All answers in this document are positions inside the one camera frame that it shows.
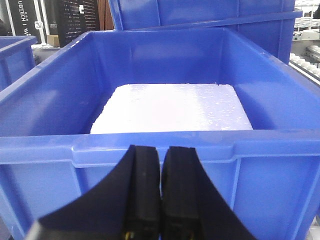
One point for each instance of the black perforated display board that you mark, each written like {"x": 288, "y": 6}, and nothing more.
{"x": 50, "y": 20}

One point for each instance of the large blue crate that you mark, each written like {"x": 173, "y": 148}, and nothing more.
{"x": 254, "y": 121}

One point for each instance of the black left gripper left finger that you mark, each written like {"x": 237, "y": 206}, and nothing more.
{"x": 124, "y": 205}

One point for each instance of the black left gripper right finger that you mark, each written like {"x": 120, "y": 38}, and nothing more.
{"x": 192, "y": 207}

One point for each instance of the roller conveyor rack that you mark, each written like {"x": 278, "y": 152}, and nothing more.
{"x": 305, "y": 50}

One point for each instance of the blue crate behind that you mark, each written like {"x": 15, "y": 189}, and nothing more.
{"x": 267, "y": 23}

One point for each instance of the blue crate far left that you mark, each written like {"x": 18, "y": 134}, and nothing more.
{"x": 16, "y": 58}

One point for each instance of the white foam block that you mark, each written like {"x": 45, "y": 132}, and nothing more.
{"x": 155, "y": 108}

